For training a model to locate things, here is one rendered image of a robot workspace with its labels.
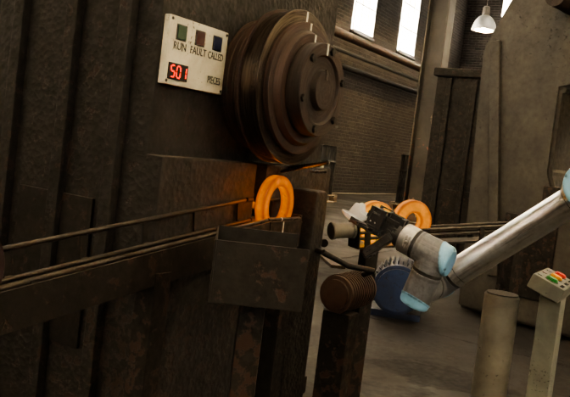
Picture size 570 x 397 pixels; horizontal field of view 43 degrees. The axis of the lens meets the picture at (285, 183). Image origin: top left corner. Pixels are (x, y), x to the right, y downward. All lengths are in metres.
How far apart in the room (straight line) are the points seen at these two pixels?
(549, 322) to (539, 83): 2.39
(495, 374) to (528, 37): 2.68
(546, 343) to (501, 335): 0.15
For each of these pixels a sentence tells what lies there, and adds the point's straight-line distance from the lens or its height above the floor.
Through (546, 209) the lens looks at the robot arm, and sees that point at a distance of 2.17.
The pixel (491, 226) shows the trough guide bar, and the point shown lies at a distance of 2.85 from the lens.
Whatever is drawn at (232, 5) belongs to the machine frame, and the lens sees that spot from 2.21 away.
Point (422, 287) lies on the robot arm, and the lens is 2.17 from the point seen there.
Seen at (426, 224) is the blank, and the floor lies 0.72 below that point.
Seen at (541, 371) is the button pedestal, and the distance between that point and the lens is 2.68.
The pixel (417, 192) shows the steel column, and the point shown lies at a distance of 11.12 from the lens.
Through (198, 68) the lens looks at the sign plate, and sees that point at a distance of 2.05.
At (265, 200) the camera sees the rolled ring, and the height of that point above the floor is 0.77.
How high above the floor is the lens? 0.94
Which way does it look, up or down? 3 degrees down
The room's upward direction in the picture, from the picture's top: 7 degrees clockwise
